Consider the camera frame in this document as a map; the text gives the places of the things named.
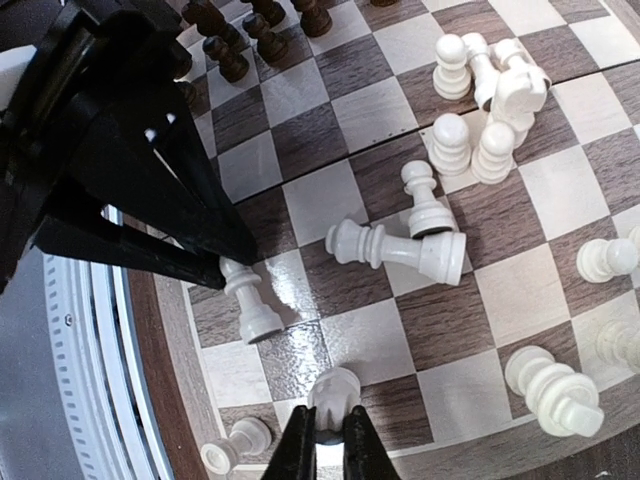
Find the white king chess piece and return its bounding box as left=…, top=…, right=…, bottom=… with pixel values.
left=504, top=345, right=605, bottom=437

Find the white chess pieces pile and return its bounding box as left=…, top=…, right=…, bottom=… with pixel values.
left=401, top=32, right=552, bottom=239

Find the wooden chess board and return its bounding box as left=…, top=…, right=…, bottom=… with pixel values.
left=156, top=1, right=639, bottom=479

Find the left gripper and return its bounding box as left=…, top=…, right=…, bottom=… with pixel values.
left=1, top=1, right=258, bottom=290

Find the white pawn chess piece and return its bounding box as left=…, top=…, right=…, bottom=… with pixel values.
left=219, top=257, right=284, bottom=345

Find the white queen lying down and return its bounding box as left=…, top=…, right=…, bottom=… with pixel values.
left=325, top=218, right=467, bottom=286

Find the aluminium front rail frame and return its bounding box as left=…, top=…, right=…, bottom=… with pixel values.
left=42, top=204, right=176, bottom=480

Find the white knight chess piece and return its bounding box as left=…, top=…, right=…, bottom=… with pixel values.
left=307, top=367, right=361, bottom=445

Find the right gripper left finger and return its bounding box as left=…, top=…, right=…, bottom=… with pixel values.
left=261, top=405, right=317, bottom=480

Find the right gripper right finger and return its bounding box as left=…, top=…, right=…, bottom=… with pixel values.
left=343, top=405, right=400, bottom=480

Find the black chess pieces row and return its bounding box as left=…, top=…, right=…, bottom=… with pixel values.
left=178, top=1, right=396, bottom=88

